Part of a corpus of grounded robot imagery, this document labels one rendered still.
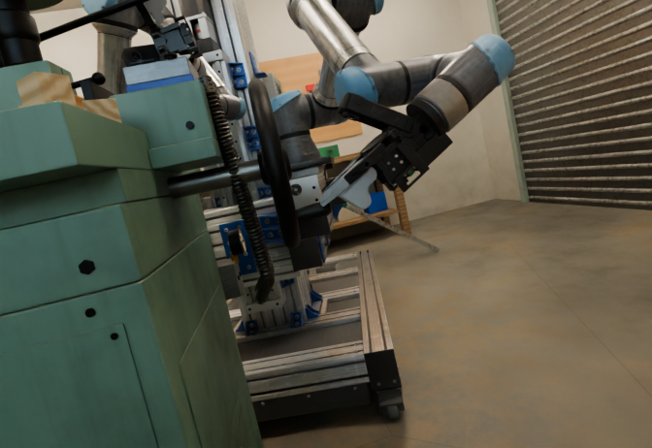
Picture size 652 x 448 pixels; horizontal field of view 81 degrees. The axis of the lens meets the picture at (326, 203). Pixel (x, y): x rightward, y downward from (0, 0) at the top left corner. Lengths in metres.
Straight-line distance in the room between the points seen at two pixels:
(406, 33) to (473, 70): 3.97
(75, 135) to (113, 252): 0.13
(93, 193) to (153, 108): 0.19
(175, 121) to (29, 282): 0.28
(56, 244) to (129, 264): 0.08
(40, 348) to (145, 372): 0.11
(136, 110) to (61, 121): 0.24
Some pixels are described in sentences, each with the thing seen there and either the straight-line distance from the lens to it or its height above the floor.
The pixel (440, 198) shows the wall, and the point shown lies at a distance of 4.47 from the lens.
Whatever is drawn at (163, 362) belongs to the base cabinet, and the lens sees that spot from 0.51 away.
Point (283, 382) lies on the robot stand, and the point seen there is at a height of 0.18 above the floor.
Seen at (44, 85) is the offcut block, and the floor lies 0.93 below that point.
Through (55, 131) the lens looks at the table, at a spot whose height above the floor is 0.87.
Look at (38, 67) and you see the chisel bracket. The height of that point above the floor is 1.02.
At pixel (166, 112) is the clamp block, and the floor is 0.92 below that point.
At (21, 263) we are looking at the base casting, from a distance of 0.52.
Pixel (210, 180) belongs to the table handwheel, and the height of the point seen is 0.81.
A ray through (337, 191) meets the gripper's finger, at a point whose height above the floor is 0.75.
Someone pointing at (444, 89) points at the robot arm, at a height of 0.86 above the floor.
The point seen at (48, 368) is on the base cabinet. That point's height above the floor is 0.64.
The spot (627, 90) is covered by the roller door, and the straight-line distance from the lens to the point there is 3.42.
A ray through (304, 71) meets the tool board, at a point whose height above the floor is 1.79.
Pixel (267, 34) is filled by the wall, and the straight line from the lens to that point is 4.23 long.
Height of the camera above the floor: 0.79
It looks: 5 degrees down
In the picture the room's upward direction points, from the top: 13 degrees counter-clockwise
